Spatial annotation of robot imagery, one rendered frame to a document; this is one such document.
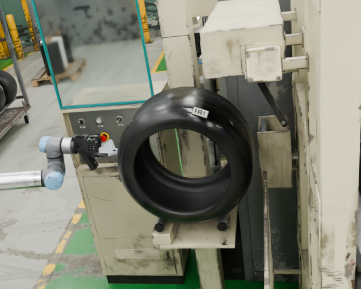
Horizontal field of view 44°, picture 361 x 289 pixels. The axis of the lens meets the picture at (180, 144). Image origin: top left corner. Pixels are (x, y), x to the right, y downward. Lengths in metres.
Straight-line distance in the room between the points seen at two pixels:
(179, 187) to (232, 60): 0.96
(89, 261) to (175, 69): 1.84
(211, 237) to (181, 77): 0.74
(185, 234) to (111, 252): 0.97
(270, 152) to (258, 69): 0.88
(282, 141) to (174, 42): 0.66
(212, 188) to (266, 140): 0.35
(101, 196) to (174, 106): 1.16
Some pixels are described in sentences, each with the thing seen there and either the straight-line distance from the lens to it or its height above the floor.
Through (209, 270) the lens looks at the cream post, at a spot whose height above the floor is 0.34.
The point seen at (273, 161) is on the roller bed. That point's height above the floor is 1.05.
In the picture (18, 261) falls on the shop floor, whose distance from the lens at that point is 3.71.
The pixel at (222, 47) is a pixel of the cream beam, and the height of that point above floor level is 1.73.
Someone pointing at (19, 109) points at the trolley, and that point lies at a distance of 6.60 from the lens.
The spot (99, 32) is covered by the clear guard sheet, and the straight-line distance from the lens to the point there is 2.38.
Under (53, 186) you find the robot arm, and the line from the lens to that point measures 1.96.
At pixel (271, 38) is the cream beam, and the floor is 1.74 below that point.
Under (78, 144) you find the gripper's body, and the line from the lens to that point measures 2.01.
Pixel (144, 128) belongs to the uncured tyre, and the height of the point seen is 1.39.
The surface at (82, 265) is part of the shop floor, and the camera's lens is 3.42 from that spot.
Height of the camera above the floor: 2.04
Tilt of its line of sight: 25 degrees down
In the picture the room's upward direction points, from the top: 9 degrees counter-clockwise
